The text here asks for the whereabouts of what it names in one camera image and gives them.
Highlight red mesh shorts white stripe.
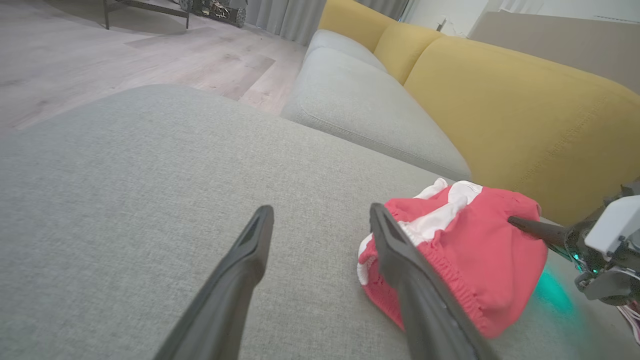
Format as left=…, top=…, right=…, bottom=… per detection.
left=356, top=177, right=550, bottom=340

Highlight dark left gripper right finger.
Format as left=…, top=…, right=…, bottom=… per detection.
left=369, top=202, right=501, bottom=360

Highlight taupe partition panel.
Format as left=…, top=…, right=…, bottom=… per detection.
left=467, top=11, right=640, bottom=97

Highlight red basketball jersey white sleeves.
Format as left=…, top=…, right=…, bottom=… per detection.
left=616, top=301, right=640, bottom=347

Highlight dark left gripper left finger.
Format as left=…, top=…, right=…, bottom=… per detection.
left=152, top=205, right=275, bottom=360

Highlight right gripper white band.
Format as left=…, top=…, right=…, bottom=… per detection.
left=507, top=181, right=640, bottom=306

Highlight grey pleated curtain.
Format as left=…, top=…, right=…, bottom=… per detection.
left=244, top=0, right=417, bottom=47

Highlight wide yellow sofa back cushion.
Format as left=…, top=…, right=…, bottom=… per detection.
left=403, top=35, right=640, bottom=227

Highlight round coffee table metal legs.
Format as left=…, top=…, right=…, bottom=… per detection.
left=102, top=0, right=191, bottom=30

